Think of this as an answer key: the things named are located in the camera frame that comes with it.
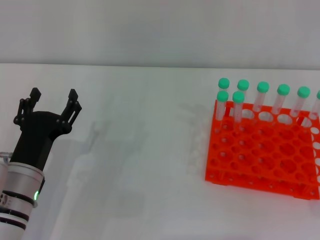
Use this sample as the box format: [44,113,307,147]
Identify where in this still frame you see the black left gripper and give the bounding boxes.
[9,87,83,173]

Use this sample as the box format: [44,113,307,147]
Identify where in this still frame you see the clear test tube green cap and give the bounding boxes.
[231,90,246,125]
[271,83,291,115]
[308,90,320,121]
[217,77,231,113]
[289,86,311,118]
[252,81,270,113]
[236,79,250,111]
[216,90,230,121]

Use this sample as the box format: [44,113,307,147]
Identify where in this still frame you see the orange test tube rack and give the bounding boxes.
[204,99,320,201]

